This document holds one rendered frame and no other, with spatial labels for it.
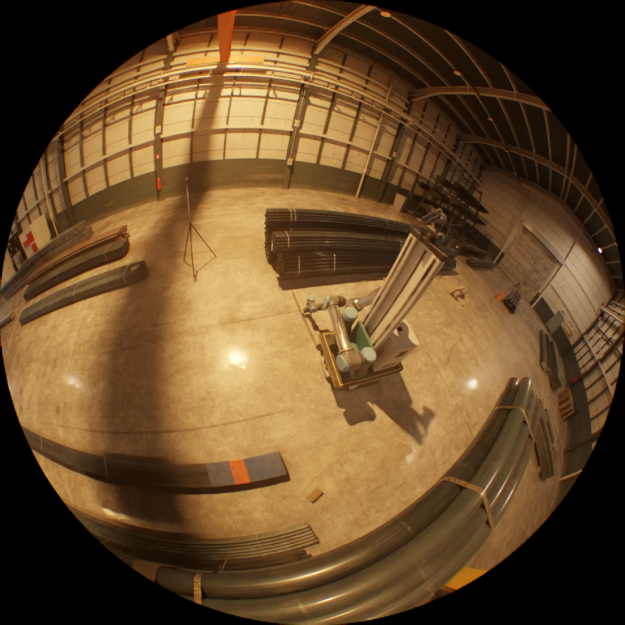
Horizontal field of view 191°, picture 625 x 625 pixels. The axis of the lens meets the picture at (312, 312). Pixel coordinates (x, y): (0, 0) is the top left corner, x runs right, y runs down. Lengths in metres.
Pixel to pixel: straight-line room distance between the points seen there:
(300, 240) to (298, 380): 1.99
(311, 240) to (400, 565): 3.36
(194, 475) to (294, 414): 1.25
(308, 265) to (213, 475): 3.06
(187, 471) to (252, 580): 1.35
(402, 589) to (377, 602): 0.11
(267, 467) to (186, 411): 1.05
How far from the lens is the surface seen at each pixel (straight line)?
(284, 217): 3.19
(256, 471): 1.93
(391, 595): 1.09
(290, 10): 10.35
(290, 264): 2.96
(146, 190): 10.44
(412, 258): 1.46
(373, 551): 1.02
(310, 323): 2.54
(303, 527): 2.11
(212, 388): 2.26
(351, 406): 2.30
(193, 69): 9.99
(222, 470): 1.98
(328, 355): 2.07
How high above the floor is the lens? 2.07
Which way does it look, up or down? 47 degrees down
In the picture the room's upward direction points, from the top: 17 degrees clockwise
